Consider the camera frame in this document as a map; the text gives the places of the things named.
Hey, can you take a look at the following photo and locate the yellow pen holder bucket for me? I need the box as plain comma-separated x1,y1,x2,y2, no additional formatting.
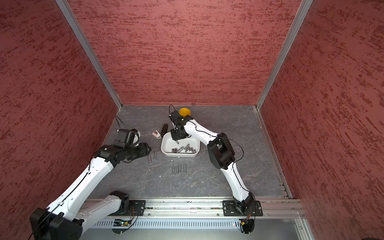
179,108,191,117

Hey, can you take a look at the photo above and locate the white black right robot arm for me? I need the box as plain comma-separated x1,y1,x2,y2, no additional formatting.
169,111,255,216

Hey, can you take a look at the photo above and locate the aluminium corner post left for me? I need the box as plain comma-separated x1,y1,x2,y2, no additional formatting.
55,0,123,110

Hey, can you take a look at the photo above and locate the white plastic storage box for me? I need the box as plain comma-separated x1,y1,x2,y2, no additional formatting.
161,133,201,158

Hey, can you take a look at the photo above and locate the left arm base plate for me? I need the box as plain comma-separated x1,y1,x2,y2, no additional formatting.
118,200,147,217

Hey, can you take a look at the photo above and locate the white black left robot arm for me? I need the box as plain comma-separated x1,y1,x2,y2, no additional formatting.
30,143,152,240

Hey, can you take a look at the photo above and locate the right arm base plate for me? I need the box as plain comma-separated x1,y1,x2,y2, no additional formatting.
222,200,264,217

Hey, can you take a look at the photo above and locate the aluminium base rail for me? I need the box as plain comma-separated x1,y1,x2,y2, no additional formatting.
141,197,307,219

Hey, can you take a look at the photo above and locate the aluminium corner post right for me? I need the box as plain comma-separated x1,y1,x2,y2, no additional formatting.
256,0,313,111

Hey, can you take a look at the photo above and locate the aluminium corner post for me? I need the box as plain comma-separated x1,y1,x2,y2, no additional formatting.
55,0,123,110
256,0,313,111

